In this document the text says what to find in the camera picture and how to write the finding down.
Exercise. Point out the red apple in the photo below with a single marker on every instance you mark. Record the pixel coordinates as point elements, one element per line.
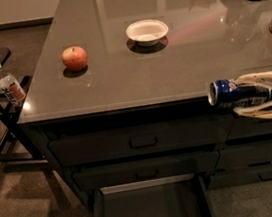
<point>74,58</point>

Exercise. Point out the open dark bottom drawer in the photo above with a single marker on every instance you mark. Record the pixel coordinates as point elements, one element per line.
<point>181,196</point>

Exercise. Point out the clear plastic water bottle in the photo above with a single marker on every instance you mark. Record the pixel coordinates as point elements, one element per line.
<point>11,88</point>

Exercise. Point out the dark bottom right drawer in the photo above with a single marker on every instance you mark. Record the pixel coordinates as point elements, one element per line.
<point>237,178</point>

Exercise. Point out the white paper bowl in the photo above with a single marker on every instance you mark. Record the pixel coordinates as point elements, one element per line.
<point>147,32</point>

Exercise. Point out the dark middle left drawer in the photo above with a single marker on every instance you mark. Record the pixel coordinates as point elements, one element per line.
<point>137,171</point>

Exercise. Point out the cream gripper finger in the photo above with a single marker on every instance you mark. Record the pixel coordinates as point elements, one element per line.
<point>263,111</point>
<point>261,79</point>

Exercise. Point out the grey counter cabinet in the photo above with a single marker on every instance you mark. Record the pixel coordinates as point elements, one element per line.
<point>125,84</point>

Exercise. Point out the dark top left drawer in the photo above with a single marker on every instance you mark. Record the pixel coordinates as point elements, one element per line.
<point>140,140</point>

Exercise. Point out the dark middle right drawer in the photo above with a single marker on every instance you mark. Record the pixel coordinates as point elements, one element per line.
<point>244,155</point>

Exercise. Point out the blue pepsi can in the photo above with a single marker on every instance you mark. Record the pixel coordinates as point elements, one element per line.
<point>227,94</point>

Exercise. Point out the dark top right drawer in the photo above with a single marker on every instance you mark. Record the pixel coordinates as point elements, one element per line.
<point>249,127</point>

